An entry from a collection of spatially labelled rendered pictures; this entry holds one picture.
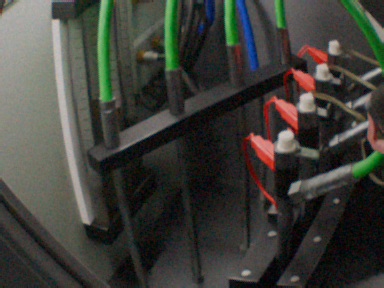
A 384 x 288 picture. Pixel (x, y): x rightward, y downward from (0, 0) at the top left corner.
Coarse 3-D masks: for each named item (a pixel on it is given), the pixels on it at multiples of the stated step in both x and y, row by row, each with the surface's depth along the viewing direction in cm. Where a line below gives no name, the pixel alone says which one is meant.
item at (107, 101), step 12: (108, 0) 79; (348, 0) 56; (108, 12) 80; (360, 12) 56; (108, 24) 82; (360, 24) 57; (108, 36) 83; (372, 36) 56; (108, 48) 84; (372, 48) 57; (108, 60) 85; (108, 72) 86; (108, 84) 86; (108, 96) 87; (108, 108) 88; (372, 156) 63; (360, 168) 65; (372, 168) 64
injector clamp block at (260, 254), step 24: (336, 192) 99; (360, 192) 107; (336, 216) 95; (264, 240) 93; (312, 240) 92; (336, 240) 96; (240, 264) 90; (264, 264) 89; (312, 264) 88; (336, 264) 102
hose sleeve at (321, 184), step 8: (344, 168) 67; (352, 168) 66; (320, 176) 70; (328, 176) 69; (336, 176) 68; (344, 176) 67; (352, 176) 66; (304, 184) 72; (312, 184) 71; (320, 184) 70; (328, 184) 69; (336, 184) 68; (344, 184) 67; (304, 192) 72; (312, 192) 71; (320, 192) 70
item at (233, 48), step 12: (228, 0) 92; (228, 12) 93; (228, 24) 95; (228, 36) 96; (228, 48) 96; (240, 48) 97; (228, 60) 98; (240, 60) 97; (240, 72) 98; (240, 84) 99; (360, 108) 92
